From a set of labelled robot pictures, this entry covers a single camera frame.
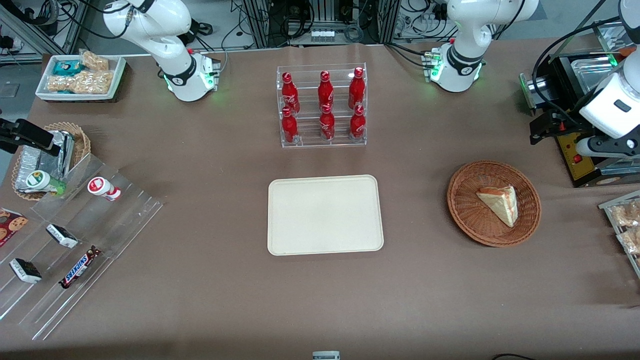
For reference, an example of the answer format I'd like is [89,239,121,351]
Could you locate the teal snack packet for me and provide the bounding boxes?
[52,59,84,77]

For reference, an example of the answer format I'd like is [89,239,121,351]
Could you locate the foil wrapped food package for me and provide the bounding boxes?
[14,130,76,194]

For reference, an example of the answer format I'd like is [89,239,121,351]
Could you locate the beige plastic tray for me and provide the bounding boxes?
[267,174,385,257]

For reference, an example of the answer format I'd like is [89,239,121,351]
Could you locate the black food warmer machine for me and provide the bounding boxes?
[519,20,640,189]

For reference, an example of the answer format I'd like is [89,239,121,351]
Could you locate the wrapped pastry packet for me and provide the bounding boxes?
[610,199,640,229]
[615,227,640,257]

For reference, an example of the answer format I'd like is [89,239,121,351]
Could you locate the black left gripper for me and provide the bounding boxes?
[530,110,596,146]

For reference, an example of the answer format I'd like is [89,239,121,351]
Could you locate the grey tray with pastries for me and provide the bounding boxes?
[598,190,640,280]

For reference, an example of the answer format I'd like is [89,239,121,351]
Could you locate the triangular sandwich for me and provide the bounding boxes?
[475,185,519,229]

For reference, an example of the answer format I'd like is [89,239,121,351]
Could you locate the brown snickers bar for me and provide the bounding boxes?
[58,246,102,290]

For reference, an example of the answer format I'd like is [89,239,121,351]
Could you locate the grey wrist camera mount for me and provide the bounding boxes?
[575,134,640,159]

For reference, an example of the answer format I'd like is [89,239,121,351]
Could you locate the round brown wicker basket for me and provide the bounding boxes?
[447,160,542,248]

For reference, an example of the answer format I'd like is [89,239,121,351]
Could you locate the red cookie packet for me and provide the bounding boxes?
[0,207,29,249]

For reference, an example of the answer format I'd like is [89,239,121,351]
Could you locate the aluminium equipment rack frame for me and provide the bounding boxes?
[242,0,401,49]

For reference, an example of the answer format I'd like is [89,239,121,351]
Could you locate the red label yogurt bottle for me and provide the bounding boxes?
[87,176,122,202]

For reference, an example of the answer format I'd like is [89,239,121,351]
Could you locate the large rice crisp packet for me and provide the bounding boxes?
[47,70,115,95]

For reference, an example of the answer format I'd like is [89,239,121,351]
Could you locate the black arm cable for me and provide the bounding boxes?
[531,15,623,126]

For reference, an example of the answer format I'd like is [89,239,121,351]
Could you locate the clear acrylic stepped display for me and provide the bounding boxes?
[0,152,164,341]

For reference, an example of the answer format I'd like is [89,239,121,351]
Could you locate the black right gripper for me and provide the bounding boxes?
[0,118,55,154]

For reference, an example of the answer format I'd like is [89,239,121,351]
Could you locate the green label yogurt bottle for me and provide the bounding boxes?
[26,170,67,196]

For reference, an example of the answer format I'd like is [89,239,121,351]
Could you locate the black white candy bar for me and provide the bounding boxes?
[9,258,43,285]
[45,223,80,250]

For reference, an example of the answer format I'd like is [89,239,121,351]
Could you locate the red cola bottle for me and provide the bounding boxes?
[319,104,336,142]
[318,70,335,112]
[349,104,367,140]
[348,67,366,110]
[281,106,299,145]
[281,72,301,115]

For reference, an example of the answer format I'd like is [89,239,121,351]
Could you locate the white rectangular snack tray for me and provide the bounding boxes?
[35,54,127,103]

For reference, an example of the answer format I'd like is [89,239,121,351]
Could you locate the light brown wicker basket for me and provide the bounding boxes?
[11,122,92,202]

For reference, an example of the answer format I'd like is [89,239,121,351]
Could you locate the clear acrylic bottle rack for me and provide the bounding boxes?
[276,63,368,149]

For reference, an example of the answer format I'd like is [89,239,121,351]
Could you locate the small rice crisp packet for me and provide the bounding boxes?
[79,49,110,71]

